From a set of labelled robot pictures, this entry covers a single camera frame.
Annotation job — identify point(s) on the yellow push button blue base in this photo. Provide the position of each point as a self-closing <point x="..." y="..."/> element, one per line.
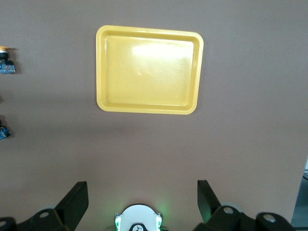
<point x="6" y="67"/>

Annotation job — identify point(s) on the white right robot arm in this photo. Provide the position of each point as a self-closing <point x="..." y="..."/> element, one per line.
<point x="138" y="216"/>

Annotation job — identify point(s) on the brown table mat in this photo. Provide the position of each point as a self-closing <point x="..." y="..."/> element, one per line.
<point x="48" y="156"/>

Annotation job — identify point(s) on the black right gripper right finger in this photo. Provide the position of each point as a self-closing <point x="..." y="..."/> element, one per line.
<point x="209" y="211"/>

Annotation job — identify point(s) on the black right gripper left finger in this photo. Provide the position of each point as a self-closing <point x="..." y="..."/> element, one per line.
<point x="69" y="207"/>

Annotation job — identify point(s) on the yellow plastic tray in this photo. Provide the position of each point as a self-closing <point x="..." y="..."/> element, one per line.
<point x="149" y="72"/>

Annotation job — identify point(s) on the red push button blue base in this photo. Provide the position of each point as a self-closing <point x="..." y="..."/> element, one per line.
<point x="4" y="133"/>

